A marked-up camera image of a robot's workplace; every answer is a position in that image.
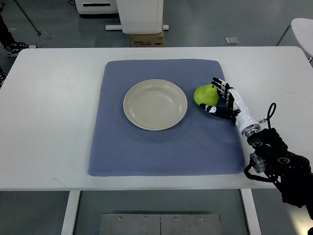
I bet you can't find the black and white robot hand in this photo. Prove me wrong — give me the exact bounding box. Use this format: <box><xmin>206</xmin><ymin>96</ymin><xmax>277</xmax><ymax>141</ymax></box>
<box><xmin>199</xmin><ymin>77</ymin><xmax>261</xmax><ymax>138</ymax></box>

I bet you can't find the green pear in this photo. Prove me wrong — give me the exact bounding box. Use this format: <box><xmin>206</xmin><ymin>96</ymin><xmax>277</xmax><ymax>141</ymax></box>
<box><xmin>194</xmin><ymin>84</ymin><xmax>219</xmax><ymax>106</ymax></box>

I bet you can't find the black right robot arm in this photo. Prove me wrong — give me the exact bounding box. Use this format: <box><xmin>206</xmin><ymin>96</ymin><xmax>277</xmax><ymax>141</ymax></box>
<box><xmin>244</xmin><ymin>103</ymin><xmax>313</xmax><ymax>218</ymax></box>

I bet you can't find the beige round plate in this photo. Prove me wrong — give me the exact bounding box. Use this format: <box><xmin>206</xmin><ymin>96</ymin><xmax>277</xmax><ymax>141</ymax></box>
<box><xmin>123</xmin><ymin>79</ymin><xmax>188</xmax><ymax>131</ymax></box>

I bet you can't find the grey metal floor plate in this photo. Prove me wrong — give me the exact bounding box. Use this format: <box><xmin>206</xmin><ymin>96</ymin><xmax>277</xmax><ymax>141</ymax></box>
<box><xmin>99</xmin><ymin>213</ymin><xmax>222</xmax><ymax>235</ymax></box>

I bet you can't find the blue textured table mat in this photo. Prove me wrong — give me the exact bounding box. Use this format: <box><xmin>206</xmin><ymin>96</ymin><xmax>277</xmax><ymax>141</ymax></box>
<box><xmin>88</xmin><ymin>59</ymin><xmax>246</xmax><ymax>176</ymax></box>

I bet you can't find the small grey floor tile piece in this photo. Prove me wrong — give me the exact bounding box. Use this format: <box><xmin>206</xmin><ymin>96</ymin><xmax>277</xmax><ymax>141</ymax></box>
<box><xmin>225</xmin><ymin>37</ymin><xmax>239</xmax><ymax>45</ymax></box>

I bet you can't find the brown cardboard box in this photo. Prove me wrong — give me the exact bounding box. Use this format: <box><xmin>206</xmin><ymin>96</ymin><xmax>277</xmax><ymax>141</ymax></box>
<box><xmin>129</xmin><ymin>30</ymin><xmax>164</xmax><ymax>47</ymax></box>

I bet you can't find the white round side table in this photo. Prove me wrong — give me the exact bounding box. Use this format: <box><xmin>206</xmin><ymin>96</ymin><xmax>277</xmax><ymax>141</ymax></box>
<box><xmin>276</xmin><ymin>18</ymin><xmax>313</xmax><ymax>64</ymax></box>

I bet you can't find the white cabinet on stand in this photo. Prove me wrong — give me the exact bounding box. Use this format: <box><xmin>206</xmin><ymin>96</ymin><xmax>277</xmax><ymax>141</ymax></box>
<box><xmin>105</xmin><ymin>0</ymin><xmax>164</xmax><ymax>34</ymax></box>

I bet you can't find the white machine with black slot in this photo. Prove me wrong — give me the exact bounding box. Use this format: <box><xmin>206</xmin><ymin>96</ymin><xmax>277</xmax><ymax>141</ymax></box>
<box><xmin>74</xmin><ymin>0</ymin><xmax>118</xmax><ymax>15</ymax></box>

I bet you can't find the grey tripod pole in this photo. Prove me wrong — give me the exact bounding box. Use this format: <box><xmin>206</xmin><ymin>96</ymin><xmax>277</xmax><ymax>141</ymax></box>
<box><xmin>14</xmin><ymin>0</ymin><xmax>42</xmax><ymax>37</ymax></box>

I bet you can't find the black and white sneaker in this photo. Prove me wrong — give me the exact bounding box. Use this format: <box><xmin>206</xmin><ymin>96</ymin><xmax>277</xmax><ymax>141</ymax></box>
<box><xmin>5</xmin><ymin>42</ymin><xmax>38</xmax><ymax>58</ymax></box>

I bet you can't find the person leg in black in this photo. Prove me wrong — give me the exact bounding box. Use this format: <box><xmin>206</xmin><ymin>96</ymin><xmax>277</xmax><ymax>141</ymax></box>
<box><xmin>0</xmin><ymin>16</ymin><xmax>16</xmax><ymax>47</ymax></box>

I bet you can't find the white table leg frame right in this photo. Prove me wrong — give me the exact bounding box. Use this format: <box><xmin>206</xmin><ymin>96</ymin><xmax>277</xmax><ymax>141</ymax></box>
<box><xmin>240</xmin><ymin>189</ymin><xmax>261</xmax><ymax>235</ymax></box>

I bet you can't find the white table leg frame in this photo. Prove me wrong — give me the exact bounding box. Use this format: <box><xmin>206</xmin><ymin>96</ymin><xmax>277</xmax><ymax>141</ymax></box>
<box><xmin>240</xmin><ymin>189</ymin><xmax>261</xmax><ymax>235</ymax></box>
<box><xmin>61</xmin><ymin>190</ymin><xmax>81</xmax><ymax>235</ymax></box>

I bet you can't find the white table leg frame left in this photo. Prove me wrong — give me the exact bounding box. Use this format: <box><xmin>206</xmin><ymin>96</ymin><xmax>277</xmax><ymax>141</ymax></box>
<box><xmin>61</xmin><ymin>190</ymin><xmax>81</xmax><ymax>235</ymax></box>

